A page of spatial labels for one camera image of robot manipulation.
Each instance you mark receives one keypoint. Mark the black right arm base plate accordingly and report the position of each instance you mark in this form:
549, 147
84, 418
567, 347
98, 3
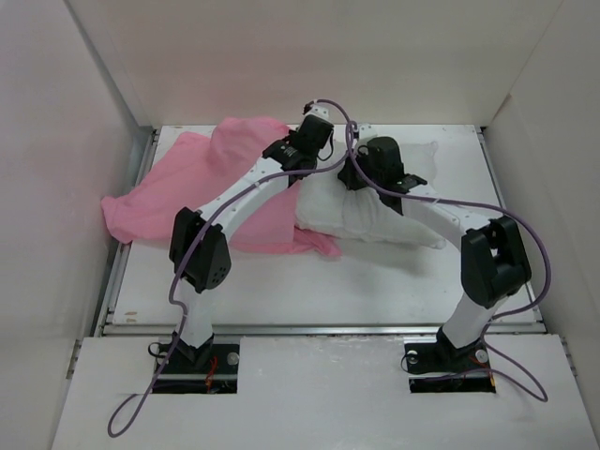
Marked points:
434, 369

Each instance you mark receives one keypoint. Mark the pink satin pillowcase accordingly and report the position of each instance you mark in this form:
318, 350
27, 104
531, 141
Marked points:
194, 171

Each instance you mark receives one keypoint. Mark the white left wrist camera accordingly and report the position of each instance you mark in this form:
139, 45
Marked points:
316, 109

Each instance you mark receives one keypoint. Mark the white pillow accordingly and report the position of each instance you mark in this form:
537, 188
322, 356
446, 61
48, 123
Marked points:
324, 205

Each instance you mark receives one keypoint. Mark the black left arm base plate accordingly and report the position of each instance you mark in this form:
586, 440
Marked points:
216, 374

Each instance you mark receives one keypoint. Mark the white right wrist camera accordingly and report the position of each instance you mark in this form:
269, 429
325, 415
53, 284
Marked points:
363, 133

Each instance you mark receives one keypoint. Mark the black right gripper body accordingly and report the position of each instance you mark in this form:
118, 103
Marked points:
353, 178

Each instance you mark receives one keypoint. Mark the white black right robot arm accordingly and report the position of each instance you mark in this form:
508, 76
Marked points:
493, 261

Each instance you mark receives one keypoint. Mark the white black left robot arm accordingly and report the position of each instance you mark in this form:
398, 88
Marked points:
199, 249

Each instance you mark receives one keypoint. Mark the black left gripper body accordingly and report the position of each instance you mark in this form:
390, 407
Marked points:
292, 133

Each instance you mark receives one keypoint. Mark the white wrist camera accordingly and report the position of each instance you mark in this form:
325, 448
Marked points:
363, 133
316, 109

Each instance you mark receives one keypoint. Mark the aluminium front table rail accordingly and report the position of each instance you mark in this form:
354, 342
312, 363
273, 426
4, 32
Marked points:
138, 330

